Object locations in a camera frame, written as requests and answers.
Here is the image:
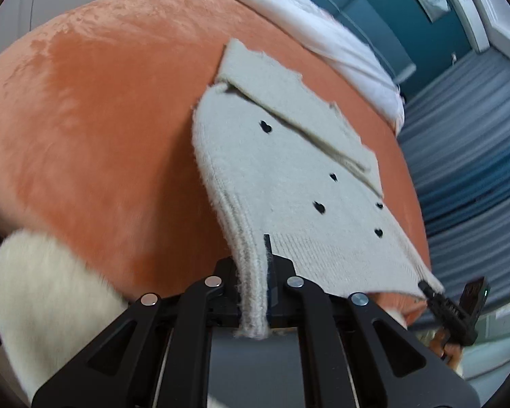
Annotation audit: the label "white folded duvet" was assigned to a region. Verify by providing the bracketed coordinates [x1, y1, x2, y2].
[238, 0, 405, 134]

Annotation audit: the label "blue upholstered headboard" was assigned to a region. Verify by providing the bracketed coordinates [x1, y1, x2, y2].
[311, 0, 417, 85]

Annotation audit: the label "orange plush bed blanket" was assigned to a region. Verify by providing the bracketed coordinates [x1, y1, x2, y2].
[0, 0, 432, 328]

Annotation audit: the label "blue-grey striped curtain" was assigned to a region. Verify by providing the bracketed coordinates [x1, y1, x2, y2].
[398, 48, 510, 311]

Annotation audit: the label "person's right hand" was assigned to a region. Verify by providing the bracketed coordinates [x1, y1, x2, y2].
[427, 328, 463, 378]

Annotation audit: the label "cream knitted sweater black hearts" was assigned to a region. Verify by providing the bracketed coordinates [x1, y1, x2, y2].
[192, 39, 441, 338]

